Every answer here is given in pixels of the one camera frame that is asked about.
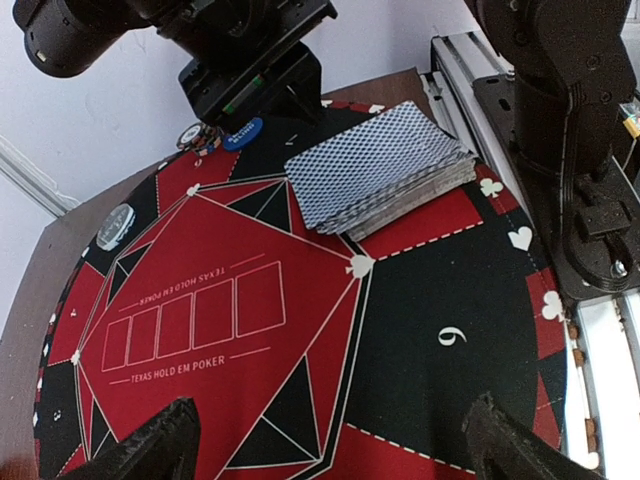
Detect deck of playing cards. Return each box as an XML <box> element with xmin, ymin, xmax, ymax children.
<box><xmin>285</xmin><ymin>101</ymin><xmax>477</xmax><ymax>235</ymax></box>

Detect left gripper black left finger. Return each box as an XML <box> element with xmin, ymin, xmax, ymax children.
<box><xmin>62</xmin><ymin>397</ymin><xmax>201</xmax><ymax>479</ymax></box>

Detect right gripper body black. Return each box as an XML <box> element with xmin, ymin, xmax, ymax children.
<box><xmin>178</xmin><ymin>42</ymin><xmax>324</xmax><ymax>130</ymax></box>

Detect blue small blind button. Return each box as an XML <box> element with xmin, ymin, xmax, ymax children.
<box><xmin>223</xmin><ymin>117</ymin><xmax>264</xmax><ymax>152</ymax></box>

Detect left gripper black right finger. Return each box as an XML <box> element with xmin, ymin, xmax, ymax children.
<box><xmin>462</xmin><ymin>393</ymin><xmax>602</xmax><ymax>480</ymax></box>

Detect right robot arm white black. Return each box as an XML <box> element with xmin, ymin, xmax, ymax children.
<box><xmin>13</xmin><ymin>1</ymin><xmax>639</xmax><ymax>301</ymax></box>

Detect black dealer button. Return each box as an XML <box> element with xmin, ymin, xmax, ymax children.
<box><xmin>96</xmin><ymin>203</ymin><xmax>136</xmax><ymax>251</ymax></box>

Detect right aluminium frame post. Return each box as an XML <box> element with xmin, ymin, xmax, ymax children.
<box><xmin>1</xmin><ymin>137</ymin><xmax>81</xmax><ymax>218</ymax></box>

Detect red black poker mat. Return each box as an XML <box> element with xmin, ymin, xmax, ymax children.
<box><xmin>33</xmin><ymin>103</ymin><xmax>566</xmax><ymax>479</ymax></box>

